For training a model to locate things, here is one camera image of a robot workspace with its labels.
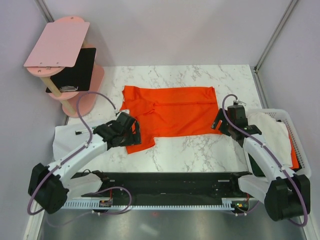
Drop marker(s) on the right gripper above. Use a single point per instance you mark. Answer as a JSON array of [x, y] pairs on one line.
[[220, 116]]

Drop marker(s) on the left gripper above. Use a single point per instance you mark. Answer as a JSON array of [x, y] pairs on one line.
[[134, 138]]

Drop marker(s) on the orange t shirt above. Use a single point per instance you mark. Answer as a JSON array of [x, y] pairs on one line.
[[170, 112]]

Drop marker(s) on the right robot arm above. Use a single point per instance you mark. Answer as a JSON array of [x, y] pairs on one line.
[[284, 193]]

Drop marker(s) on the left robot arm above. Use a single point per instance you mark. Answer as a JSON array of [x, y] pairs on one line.
[[53, 184]]

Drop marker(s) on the white t shirt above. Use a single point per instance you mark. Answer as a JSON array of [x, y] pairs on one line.
[[275, 134]]

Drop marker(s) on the white laundry basket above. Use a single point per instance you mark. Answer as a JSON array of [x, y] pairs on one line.
[[283, 117]]

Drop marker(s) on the marker pen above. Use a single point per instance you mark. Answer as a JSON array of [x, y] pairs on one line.
[[83, 131]]

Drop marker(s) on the white cloth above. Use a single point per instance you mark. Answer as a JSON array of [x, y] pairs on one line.
[[65, 140]]

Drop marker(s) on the dark green t shirt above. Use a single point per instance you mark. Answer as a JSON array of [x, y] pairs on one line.
[[256, 170]]

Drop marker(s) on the black clipboard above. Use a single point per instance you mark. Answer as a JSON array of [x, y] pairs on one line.
[[77, 78]]

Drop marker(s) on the pink wooden shelf stand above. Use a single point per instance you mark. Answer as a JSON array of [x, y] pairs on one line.
[[74, 104]]

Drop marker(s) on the pink clipboard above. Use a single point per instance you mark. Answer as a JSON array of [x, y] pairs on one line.
[[59, 45]]

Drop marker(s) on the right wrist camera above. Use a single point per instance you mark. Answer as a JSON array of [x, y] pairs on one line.
[[239, 102]]

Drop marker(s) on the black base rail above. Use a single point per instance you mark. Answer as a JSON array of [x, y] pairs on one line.
[[170, 187]]

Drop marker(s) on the white cable duct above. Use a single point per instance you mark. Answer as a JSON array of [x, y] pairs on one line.
[[98, 204]]

